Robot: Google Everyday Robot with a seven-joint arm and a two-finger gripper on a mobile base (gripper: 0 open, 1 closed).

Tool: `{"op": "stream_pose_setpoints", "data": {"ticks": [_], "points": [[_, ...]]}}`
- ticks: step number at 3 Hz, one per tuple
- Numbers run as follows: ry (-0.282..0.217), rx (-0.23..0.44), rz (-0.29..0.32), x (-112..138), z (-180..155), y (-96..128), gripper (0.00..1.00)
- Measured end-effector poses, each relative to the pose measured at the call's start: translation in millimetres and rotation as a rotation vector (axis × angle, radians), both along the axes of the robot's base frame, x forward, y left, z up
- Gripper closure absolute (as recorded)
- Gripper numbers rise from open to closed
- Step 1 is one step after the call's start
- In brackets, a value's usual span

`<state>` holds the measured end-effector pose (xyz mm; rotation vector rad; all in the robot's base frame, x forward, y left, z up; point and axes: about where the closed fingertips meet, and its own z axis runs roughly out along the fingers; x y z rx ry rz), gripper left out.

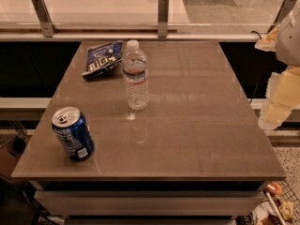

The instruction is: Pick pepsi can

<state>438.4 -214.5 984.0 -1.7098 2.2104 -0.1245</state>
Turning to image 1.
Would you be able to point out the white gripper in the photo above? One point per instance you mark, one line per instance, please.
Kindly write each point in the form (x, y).
(290, 45)

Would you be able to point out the blue pepsi can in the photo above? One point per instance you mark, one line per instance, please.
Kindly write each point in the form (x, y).
(70, 128)

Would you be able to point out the clear plastic water bottle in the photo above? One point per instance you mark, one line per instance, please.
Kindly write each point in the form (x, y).
(136, 75)

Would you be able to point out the blue chip bag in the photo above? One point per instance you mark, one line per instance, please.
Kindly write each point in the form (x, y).
(102, 59)

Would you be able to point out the glass railing panel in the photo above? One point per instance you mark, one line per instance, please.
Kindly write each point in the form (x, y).
(204, 16)

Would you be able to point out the right metal railing bracket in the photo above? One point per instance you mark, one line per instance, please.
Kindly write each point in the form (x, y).
(285, 9)

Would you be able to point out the metal railing bracket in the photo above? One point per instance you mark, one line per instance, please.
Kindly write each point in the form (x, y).
(285, 9)
(46, 24)
(162, 18)

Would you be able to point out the middle metal railing bracket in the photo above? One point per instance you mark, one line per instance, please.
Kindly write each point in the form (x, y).
(162, 18)

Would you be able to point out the wire basket with snacks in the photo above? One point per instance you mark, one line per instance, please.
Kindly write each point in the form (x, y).
(280, 206)

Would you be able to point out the left metal railing bracket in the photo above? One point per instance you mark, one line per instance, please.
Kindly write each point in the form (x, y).
(46, 24)

